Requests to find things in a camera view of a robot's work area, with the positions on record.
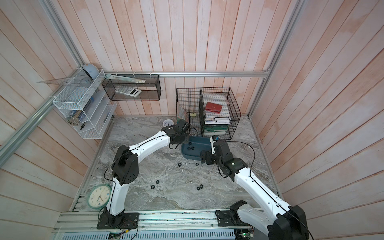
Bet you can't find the dark teal storage box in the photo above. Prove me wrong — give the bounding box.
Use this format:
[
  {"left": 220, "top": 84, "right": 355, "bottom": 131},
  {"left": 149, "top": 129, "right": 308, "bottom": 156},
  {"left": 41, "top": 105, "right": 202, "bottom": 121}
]
[{"left": 181, "top": 136, "right": 211, "bottom": 161}]

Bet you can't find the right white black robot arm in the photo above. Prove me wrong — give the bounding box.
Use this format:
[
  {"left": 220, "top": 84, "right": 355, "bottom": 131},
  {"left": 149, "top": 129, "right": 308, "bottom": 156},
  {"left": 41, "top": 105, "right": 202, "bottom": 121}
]
[{"left": 201, "top": 136, "right": 313, "bottom": 240}]

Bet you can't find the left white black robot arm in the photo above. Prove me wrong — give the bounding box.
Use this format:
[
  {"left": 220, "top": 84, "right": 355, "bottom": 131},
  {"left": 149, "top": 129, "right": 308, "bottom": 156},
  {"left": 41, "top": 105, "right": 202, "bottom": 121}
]
[{"left": 97, "top": 119, "right": 191, "bottom": 230}]

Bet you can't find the small white alarm clock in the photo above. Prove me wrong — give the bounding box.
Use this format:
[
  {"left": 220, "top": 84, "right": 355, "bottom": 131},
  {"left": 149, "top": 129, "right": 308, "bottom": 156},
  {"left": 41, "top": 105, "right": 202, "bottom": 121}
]
[{"left": 163, "top": 119, "right": 174, "bottom": 127}]

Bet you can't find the white tray in organizer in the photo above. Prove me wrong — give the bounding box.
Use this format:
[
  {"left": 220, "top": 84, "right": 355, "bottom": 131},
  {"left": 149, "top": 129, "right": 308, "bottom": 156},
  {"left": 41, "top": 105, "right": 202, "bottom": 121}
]
[{"left": 205, "top": 117, "right": 231, "bottom": 125}]

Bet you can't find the red wallet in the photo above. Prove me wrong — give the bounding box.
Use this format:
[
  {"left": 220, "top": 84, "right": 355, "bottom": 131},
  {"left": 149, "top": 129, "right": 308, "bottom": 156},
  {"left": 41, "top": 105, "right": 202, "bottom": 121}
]
[{"left": 205, "top": 102, "right": 223, "bottom": 114}]

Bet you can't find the white calculator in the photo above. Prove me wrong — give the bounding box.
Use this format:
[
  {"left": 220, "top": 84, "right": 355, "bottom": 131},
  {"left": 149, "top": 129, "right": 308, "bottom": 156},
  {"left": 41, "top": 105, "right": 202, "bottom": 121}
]
[{"left": 115, "top": 87, "right": 142, "bottom": 98}]

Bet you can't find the clear plastic ruler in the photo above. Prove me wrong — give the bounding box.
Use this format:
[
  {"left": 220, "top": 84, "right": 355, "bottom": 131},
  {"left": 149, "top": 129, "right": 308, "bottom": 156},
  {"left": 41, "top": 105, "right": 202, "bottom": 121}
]
[{"left": 105, "top": 74, "right": 146, "bottom": 84}]

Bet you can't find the grey computer mouse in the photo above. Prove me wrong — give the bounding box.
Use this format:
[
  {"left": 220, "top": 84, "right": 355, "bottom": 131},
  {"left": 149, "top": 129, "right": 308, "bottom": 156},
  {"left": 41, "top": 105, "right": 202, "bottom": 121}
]
[{"left": 82, "top": 64, "right": 100, "bottom": 80}]

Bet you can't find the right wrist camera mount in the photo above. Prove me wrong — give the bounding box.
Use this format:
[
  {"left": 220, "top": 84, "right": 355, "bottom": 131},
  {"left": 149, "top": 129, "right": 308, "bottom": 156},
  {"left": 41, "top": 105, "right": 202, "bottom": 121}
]
[{"left": 210, "top": 135, "right": 220, "bottom": 154}]

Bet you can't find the black wire desk organizer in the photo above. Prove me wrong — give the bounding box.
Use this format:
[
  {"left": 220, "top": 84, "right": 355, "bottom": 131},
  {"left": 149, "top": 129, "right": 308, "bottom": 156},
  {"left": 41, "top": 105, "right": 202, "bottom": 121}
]
[{"left": 176, "top": 87, "right": 241, "bottom": 140}]

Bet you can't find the black wire wall basket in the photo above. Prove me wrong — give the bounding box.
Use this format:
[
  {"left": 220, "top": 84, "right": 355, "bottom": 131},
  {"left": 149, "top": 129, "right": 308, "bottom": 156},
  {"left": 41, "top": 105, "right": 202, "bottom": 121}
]
[{"left": 102, "top": 74, "right": 162, "bottom": 101}]

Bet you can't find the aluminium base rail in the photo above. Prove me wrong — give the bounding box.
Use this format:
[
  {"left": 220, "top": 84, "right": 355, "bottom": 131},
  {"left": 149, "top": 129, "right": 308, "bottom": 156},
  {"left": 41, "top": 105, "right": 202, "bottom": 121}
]
[{"left": 52, "top": 209, "right": 250, "bottom": 233}]

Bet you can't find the white wire wall shelf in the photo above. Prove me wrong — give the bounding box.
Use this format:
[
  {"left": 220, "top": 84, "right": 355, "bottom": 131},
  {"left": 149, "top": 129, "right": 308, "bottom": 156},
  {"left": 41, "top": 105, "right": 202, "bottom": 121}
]
[{"left": 53, "top": 69, "right": 117, "bottom": 140}]

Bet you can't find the green round wall clock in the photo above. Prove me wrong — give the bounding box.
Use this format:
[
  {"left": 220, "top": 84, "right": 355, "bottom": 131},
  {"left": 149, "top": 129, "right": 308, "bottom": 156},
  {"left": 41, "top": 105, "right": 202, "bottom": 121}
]
[{"left": 87, "top": 184, "right": 112, "bottom": 210}]

